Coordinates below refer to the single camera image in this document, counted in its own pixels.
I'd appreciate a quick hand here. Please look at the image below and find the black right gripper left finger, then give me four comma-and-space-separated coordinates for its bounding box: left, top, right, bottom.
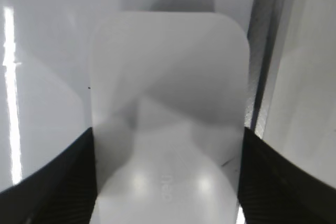
1, 128, 97, 223

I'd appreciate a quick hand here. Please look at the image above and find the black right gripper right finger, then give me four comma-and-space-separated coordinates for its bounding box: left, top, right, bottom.
238, 128, 335, 224

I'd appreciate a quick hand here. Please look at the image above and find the white rectangular board eraser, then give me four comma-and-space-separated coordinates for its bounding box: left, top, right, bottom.
89, 12, 250, 223

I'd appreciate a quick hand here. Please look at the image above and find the white board with grey frame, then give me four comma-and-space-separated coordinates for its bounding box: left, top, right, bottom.
0, 0, 295, 185

